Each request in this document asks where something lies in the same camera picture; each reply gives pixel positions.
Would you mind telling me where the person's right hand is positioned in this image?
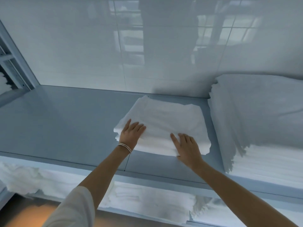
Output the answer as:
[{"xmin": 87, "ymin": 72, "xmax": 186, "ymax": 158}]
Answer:
[{"xmin": 170, "ymin": 133, "xmax": 204, "ymax": 169}]

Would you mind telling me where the person's left hand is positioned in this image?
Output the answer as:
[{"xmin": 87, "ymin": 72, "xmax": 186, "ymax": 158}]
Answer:
[{"xmin": 119, "ymin": 119, "xmax": 147, "ymax": 150}]

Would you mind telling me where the white towel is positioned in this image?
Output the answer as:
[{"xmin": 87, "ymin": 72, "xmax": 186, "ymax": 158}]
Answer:
[{"xmin": 114, "ymin": 95, "xmax": 211, "ymax": 157}]

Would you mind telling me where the person's right forearm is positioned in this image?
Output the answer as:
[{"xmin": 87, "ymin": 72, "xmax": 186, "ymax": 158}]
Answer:
[{"xmin": 189, "ymin": 162, "xmax": 299, "ymax": 227}]

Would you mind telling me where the person's left forearm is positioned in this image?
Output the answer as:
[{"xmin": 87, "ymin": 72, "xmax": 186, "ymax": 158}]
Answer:
[{"xmin": 78, "ymin": 145, "xmax": 132, "ymax": 211}]

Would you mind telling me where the grey metal shelving rack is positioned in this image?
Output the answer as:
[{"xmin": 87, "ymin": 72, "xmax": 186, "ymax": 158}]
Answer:
[{"xmin": 0, "ymin": 84, "xmax": 303, "ymax": 227}]

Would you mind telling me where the tall stack of white towels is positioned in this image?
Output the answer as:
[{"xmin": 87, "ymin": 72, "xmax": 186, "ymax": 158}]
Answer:
[{"xmin": 208, "ymin": 74, "xmax": 303, "ymax": 181}]

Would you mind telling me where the white shirt sleeve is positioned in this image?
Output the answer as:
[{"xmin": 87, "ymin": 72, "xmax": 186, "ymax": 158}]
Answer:
[{"xmin": 43, "ymin": 186, "xmax": 95, "ymax": 227}]

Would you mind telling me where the thin silver bracelet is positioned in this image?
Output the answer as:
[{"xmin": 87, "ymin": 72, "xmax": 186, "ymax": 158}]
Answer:
[{"xmin": 118, "ymin": 142, "xmax": 132, "ymax": 154}]

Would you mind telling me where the grey metal rack frame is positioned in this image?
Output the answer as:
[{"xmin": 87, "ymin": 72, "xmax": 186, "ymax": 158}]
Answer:
[{"xmin": 0, "ymin": 20, "xmax": 40, "ymax": 107}]

